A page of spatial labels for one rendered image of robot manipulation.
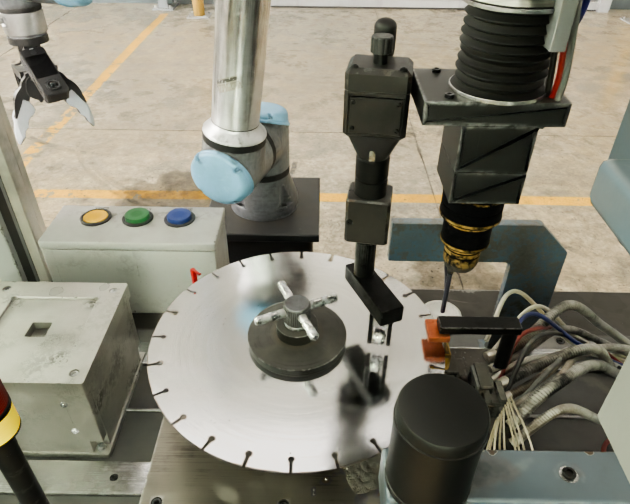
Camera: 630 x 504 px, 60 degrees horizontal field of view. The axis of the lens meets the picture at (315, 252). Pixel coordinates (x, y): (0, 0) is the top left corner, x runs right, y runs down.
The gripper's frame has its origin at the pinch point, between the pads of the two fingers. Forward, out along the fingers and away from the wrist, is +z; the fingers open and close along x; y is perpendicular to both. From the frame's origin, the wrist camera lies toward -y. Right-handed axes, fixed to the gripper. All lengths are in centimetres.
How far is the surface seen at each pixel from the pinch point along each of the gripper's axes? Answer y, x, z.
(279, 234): -37.2, -28.7, 16.3
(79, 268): -36.7, 10.5, 6.7
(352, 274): -81, -8, -12
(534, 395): -100, -18, -1
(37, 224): -27.7, 13.0, 1.8
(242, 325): -74, 2, -4
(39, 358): -59, 22, 1
